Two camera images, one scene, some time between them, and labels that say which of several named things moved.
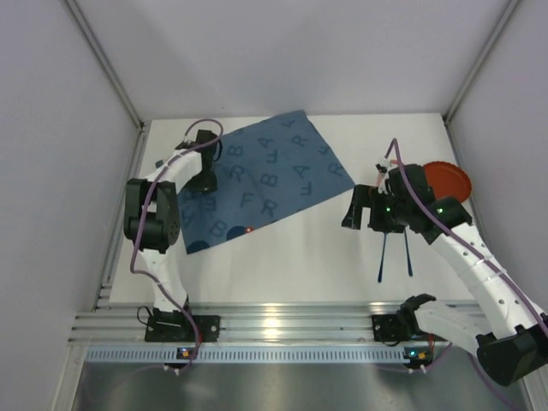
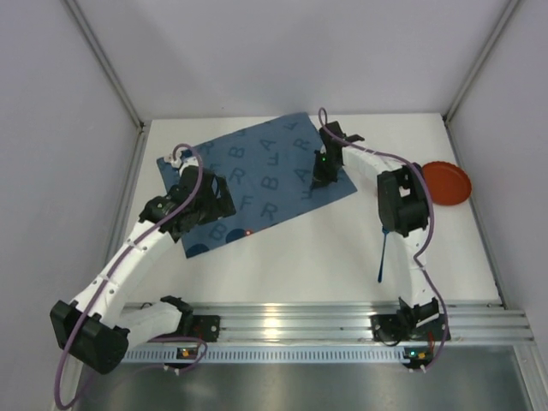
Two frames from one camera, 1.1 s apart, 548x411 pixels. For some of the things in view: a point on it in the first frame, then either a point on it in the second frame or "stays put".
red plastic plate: [447, 181] stays put
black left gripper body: [205, 181] → [220, 193]
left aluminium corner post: [107, 60] stays put
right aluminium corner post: [509, 10] stays put
